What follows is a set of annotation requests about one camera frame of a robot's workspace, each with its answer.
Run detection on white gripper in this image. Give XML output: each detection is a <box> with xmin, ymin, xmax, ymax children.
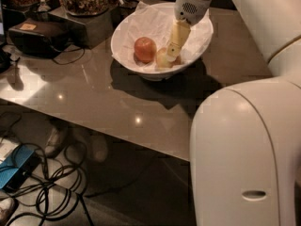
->
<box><xmin>166</xmin><ymin>0</ymin><xmax>210</xmax><ymax>62</ymax></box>

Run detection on yellow-green apple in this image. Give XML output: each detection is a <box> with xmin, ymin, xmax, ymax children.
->
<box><xmin>155</xmin><ymin>47</ymin><xmax>181</xmax><ymax>70</ymax></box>

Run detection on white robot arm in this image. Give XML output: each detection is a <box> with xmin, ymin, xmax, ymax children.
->
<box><xmin>190</xmin><ymin>0</ymin><xmax>301</xmax><ymax>226</ymax></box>

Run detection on red apple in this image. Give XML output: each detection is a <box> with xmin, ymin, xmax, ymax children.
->
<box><xmin>134</xmin><ymin>37</ymin><xmax>157</xmax><ymax>63</ymax></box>

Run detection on white bowl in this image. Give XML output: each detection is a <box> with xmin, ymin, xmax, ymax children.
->
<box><xmin>110</xmin><ymin>2</ymin><xmax>214</xmax><ymax>82</ymax></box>

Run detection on white paper liner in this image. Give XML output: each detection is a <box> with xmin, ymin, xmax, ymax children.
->
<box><xmin>112</xmin><ymin>0</ymin><xmax>212</xmax><ymax>73</ymax></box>

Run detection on black cup with scoop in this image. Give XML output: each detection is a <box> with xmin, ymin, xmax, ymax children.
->
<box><xmin>111</xmin><ymin>0</ymin><xmax>138</xmax><ymax>28</ymax></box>

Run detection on metal scoop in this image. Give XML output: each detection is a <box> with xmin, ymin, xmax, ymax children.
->
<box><xmin>38</xmin><ymin>0</ymin><xmax>51</xmax><ymax>12</ymax></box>

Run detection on black box device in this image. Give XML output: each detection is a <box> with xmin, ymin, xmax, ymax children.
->
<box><xmin>8</xmin><ymin>19</ymin><xmax>70</xmax><ymax>58</ymax></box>

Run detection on white shoe under table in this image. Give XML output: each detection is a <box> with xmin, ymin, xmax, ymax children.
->
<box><xmin>44</xmin><ymin>127</ymin><xmax>67</xmax><ymax>158</ymax></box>

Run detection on blue box on floor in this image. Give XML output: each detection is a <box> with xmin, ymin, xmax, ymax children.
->
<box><xmin>0</xmin><ymin>145</ymin><xmax>38</xmax><ymax>192</ymax></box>

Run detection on white shoe at corner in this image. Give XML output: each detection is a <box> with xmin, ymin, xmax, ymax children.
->
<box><xmin>0</xmin><ymin>198</ymin><xmax>15</xmax><ymax>226</ymax></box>

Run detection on dark grey pedestal block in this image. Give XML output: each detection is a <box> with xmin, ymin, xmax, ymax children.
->
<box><xmin>49</xmin><ymin>7</ymin><xmax>114</xmax><ymax>49</ymax></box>

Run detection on black floor cables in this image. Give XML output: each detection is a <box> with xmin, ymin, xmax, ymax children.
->
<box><xmin>0</xmin><ymin>111</ymin><xmax>95</xmax><ymax>226</ymax></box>

